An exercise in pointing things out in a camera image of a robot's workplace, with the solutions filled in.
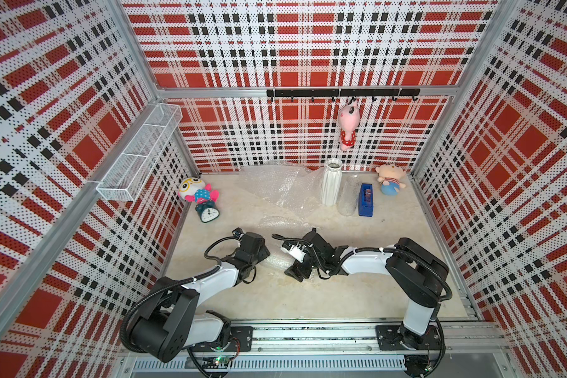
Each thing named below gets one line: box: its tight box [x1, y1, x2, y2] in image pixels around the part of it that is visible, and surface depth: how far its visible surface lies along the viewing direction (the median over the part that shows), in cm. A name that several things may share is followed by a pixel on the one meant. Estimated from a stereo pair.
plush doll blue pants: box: [374, 163, 407, 197], surface depth 113 cm
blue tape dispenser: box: [358, 183, 375, 218], surface depth 107 cm
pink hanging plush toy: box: [337, 97, 360, 152], surface depth 93 cm
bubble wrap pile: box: [237, 161, 327, 230], surface depth 110 cm
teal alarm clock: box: [195, 200, 221, 223], surface depth 102 cm
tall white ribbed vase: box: [321, 158, 344, 208], surface depth 98 cm
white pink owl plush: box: [177, 177, 220, 204], surface depth 109 cm
